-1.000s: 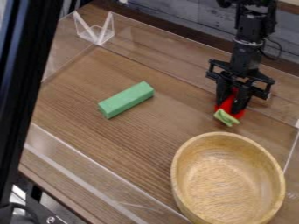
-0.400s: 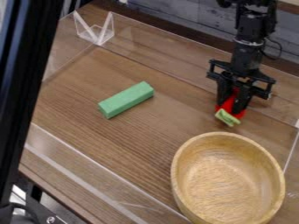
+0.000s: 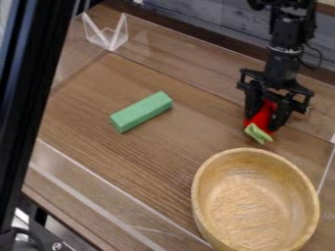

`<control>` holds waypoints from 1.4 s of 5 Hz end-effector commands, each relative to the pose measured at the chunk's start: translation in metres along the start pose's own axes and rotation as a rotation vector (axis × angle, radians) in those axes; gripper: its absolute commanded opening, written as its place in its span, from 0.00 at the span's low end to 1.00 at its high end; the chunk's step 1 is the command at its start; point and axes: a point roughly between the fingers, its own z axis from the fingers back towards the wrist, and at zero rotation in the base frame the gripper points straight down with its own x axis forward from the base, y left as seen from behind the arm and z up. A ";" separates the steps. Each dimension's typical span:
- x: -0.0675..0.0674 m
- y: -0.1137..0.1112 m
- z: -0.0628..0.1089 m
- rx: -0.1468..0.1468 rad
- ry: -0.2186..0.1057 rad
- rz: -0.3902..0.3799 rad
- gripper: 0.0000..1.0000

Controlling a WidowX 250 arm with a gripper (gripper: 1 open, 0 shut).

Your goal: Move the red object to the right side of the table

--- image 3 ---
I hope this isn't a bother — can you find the red plush strawberry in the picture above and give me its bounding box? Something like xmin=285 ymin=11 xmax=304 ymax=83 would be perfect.
xmin=243 ymin=100 xmax=276 ymax=144

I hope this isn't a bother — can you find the green rectangular block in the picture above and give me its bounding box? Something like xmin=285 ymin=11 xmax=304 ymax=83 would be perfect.
xmin=109 ymin=91 xmax=172 ymax=133

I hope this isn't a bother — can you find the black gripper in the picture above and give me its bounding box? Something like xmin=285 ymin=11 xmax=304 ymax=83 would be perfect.
xmin=236 ymin=69 xmax=313 ymax=131

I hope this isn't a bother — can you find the wooden bowl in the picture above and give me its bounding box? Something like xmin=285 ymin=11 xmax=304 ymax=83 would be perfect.
xmin=191 ymin=148 xmax=320 ymax=251

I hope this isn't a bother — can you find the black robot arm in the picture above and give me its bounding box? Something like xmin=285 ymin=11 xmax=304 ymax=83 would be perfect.
xmin=236 ymin=0 xmax=316 ymax=133

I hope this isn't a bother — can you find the clear acrylic enclosure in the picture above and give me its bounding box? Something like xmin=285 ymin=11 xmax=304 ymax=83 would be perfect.
xmin=21 ymin=12 xmax=335 ymax=251

